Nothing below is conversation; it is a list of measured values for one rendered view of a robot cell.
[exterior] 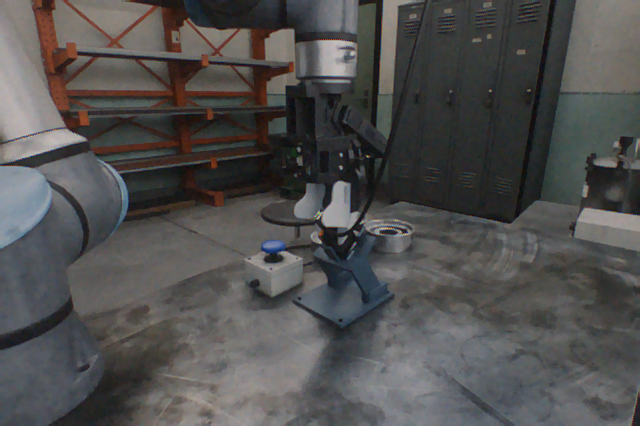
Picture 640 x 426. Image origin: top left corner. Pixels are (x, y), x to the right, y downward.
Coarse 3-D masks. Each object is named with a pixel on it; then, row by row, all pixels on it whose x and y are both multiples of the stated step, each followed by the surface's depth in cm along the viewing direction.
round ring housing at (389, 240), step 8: (368, 224) 83; (376, 224) 85; (384, 224) 85; (392, 224) 85; (400, 224) 84; (408, 224) 82; (368, 232) 78; (376, 232) 80; (384, 232) 82; (392, 232) 82; (400, 232) 80; (408, 232) 80; (384, 240) 76; (392, 240) 75; (400, 240) 76; (408, 240) 77; (376, 248) 78; (384, 248) 77; (392, 248) 77; (400, 248) 77; (408, 248) 79
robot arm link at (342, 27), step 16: (288, 0) 41; (304, 0) 41; (320, 0) 41; (336, 0) 41; (352, 0) 42; (288, 16) 42; (304, 16) 42; (320, 16) 42; (336, 16) 42; (352, 16) 43; (304, 32) 43; (320, 32) 42; (336, 32) 42; (352, 32) 43
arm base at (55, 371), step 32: (64, 320) 39; (0, 352) 35; (32, 352) 36; (64, 352) 39; (96, 352) 43; (0, 384) 35; (32, 384) 36; (64, 384) 38; (96, 384) 42; (0, 416) 35; (32, 416) 36
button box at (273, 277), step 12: (264, 252) 66; (252, 264) 62; (264, 264) 61; (276, 264) 61; (288, 264) 61; (300, 264) 63; (252, 276) 62; (264, 276) 60; (276, 276) 60; (288, 276) 62; (300, 276) 64; (264, 288) 61; (276, 288) 60; (288, 288) 62
